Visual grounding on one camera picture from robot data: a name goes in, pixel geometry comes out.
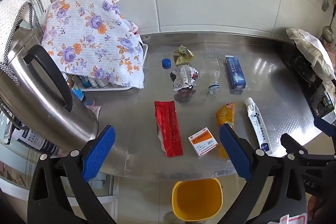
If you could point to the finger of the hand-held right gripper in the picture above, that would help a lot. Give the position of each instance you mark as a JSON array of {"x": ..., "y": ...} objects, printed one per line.
[
  {"x": 325, "y": 124},
  {"x": 299, "y": 145}
]

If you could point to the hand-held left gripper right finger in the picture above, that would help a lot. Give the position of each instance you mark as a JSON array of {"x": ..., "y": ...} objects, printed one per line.
[{"x": 235, "y": 153}]

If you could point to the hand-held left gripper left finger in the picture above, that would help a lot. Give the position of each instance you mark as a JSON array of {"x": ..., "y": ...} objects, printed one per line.
[{"x": 98, "y": 153}]

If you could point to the orange white medicine box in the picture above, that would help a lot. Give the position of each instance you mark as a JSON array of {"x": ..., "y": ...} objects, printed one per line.
[{"x": 203, "y": 142}]

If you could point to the white ointment tube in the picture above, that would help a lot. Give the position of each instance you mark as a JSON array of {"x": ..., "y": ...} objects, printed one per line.
[{"x": 258, "y": 124}]

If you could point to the orange yellow snack packet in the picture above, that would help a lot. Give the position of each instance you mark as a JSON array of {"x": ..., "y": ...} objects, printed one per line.
[{"x": 225, "y": 115}]

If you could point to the yellow plastic bin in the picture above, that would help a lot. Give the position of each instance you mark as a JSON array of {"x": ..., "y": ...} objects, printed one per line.
[{"x": 197, "y": 200}]

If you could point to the red foil packet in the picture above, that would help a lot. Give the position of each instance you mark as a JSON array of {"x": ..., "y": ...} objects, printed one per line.
[{"x": 169, "y": 129}]

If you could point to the blue toothpaste box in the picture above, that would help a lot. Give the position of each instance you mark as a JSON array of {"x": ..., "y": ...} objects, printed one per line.
[{"x": 235, "y": 73}]

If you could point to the silver snack bag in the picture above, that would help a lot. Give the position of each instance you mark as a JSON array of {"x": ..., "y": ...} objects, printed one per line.
[{"x": 183, "y": 77}]

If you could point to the black gas stove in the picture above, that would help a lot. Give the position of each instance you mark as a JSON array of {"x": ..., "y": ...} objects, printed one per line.
[{"x": 315, "y": 98}]

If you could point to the pink cloth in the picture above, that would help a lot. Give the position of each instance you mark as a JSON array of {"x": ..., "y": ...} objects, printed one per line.
[{"x": 93, "y": 109}]

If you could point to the dark blue white box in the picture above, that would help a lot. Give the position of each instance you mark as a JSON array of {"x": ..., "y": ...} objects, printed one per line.
[{"x": 34, "y": 141}]

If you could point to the blue label bottle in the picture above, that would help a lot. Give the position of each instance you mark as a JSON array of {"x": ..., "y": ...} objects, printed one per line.
[{"x": 76, "y": 90}]

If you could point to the clear plastic bottle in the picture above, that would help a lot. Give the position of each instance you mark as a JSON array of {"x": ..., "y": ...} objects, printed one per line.
[{"x": 214, "y": 87}]

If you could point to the white cloth cover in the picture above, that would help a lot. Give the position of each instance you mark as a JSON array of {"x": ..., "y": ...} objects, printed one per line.
[{"x": 309, "y": 48}]

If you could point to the stainless steel kettle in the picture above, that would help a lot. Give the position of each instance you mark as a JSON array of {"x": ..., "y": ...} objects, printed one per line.
[{"x": 39, "y": 98}]

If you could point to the hanging metal strainer ladle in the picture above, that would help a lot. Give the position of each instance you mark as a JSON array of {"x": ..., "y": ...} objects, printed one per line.
[{"x": 326, "y": 31}]

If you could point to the yellow green crumpled wrapper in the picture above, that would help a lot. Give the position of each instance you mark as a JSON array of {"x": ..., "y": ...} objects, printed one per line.
[{"x": 183, "y": 54}]

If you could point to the blue bottle cap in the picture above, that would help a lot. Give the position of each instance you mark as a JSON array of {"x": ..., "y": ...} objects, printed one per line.
[{"x": 166, "y": 63}]

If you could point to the floral cloth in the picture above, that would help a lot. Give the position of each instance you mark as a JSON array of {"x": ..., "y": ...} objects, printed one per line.
[{"x": 86, "y": 29}]

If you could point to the white knitted cloth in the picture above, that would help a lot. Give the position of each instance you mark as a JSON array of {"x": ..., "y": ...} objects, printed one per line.
[{"x": 8, "y": 22}]

